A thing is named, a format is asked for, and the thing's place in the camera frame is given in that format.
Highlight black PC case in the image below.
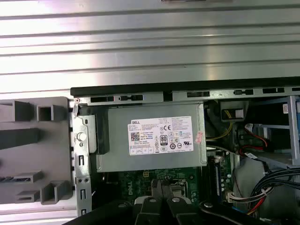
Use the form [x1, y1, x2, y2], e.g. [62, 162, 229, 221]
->
[69, 81, 300, 225]

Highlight grey parts rack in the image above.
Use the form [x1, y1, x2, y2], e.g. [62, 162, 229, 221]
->
[0, 96, 74, 207]

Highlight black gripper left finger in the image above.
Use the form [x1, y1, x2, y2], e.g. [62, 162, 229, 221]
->
[61, 180, 163, 225]

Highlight grey power supply unit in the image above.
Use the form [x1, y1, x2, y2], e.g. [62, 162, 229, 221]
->
[95, 101, 209, 173]

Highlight green motherboard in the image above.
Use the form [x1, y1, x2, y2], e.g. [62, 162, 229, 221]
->
[90, 150, 236, 211]

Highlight silver CPU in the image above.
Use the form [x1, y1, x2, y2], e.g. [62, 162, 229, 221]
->
[172, 190, 186, 200]

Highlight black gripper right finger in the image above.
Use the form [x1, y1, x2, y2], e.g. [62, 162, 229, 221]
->
[162, 184, 258, 225]

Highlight grey wires with white connector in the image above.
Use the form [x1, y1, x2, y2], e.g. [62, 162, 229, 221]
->
[226, 180, 270, 204]

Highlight black cable bundle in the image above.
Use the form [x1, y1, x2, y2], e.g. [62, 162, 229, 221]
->
[239, 150, 300, 211]

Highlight yellow black wire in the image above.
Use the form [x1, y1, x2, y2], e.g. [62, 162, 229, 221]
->
[206, 109, 234, 143]

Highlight grey white wire bundle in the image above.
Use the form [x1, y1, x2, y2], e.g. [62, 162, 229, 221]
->
[206, 144, 238, 156]

